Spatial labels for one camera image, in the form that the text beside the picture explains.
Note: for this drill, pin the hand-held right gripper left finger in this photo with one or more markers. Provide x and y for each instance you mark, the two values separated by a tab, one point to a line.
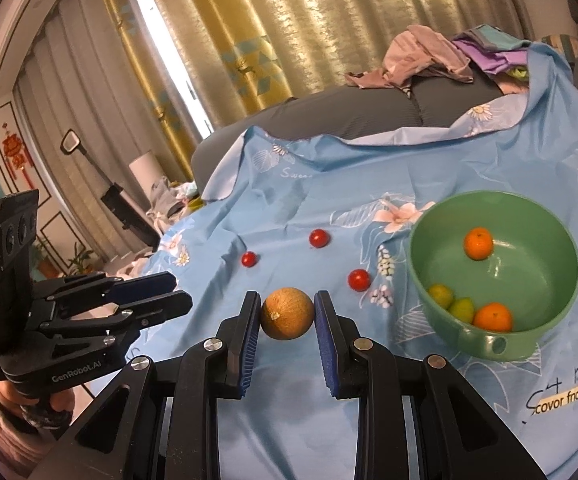
249	340

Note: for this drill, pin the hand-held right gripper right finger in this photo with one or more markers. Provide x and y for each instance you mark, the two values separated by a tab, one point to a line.
326	340

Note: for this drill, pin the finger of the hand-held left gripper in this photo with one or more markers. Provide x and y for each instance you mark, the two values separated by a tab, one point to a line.
164	307
144	284

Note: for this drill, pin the tan longan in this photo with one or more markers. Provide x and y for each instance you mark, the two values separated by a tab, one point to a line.
288	313

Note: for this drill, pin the yellow-green mango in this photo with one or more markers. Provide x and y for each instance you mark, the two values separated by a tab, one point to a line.
463	310

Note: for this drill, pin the green plastic bowl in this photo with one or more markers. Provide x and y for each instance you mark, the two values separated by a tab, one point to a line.
449	255

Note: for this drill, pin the orange mandarin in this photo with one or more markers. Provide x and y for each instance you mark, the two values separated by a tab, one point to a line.
478	243
492	317

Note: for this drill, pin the person's left hand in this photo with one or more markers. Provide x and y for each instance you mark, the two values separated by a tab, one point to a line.
54	405

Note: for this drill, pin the red cherry tomato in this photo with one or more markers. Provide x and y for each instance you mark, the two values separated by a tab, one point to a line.
249	259
359	280
319	238

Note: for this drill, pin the potted plant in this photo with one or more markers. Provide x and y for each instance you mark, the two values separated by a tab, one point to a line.
79	260

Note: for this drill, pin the pile of clothes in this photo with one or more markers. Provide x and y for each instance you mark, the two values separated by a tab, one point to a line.
174	200

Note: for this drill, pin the white board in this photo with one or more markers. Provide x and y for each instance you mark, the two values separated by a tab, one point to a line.
145	170

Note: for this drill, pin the blue floral tablecloth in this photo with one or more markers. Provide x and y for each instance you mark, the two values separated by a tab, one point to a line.
319	195

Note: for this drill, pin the black mirror stand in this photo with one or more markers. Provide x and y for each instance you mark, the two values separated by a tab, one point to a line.
71	141

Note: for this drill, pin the grey sheer curtain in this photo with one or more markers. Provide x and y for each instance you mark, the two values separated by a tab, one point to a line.
69	85

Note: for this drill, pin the grey sofa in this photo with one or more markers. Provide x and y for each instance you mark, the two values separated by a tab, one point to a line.
369	105

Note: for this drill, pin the pink garment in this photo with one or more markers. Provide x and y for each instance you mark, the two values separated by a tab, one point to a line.
419	55

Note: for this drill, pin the gold patterned curtain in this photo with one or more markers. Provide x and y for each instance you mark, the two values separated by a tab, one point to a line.
319	20

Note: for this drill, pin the purple garment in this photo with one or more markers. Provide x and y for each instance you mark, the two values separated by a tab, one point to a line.
489	55

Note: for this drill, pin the striped pillow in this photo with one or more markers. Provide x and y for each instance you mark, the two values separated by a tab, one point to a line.
564	42

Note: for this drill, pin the red knot wall ornament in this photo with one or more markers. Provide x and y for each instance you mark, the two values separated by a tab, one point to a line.
16	152

